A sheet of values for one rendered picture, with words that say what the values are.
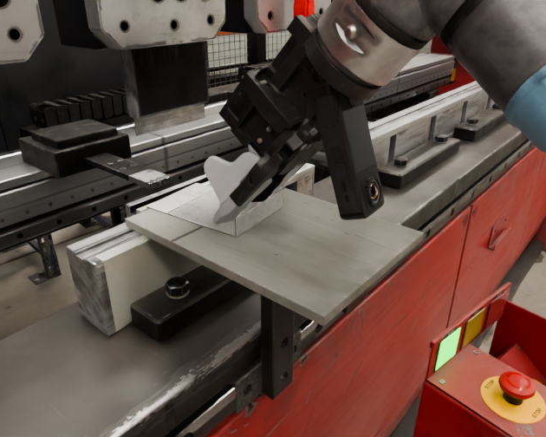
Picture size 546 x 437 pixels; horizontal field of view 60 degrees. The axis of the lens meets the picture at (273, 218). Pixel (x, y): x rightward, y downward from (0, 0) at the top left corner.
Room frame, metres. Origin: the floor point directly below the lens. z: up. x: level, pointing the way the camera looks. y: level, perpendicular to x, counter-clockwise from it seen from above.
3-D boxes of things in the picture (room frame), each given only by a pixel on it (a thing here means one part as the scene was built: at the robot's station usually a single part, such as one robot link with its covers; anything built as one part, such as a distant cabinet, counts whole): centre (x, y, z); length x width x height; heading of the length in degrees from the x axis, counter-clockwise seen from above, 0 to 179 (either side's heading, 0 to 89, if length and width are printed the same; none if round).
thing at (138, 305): (0.53, 0.05, 0.89); 0.30 x 0.05 x 0.03; 140
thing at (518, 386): (0.42, -0.29, 0.79); 0.04 x 0.04 x 0.04
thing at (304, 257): (0.45, 0.00, 1.00); 0.26 x 0.18 x 0.01; 50
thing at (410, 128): (1.51, -0.70, 0.92); 1.67 x 0.06 x 0.10; 140
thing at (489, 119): (1.27, -0.58, 0.89); 0.30 x 0.05 x 0.03; 140
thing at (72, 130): (0.65, 0.24, 1.01); 0.26 x 0.12 x 0.05; 50
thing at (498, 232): (1.22, -0.67, 0.59); 0.15 x 0.02 x 0.07; 140
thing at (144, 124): (0.54, 0.12, 1.13); 0.10 x 0.02 x 0.10; 140
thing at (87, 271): (0.58, 0.08, 0.92); 0.39 x 0.06 x 0.10; 140
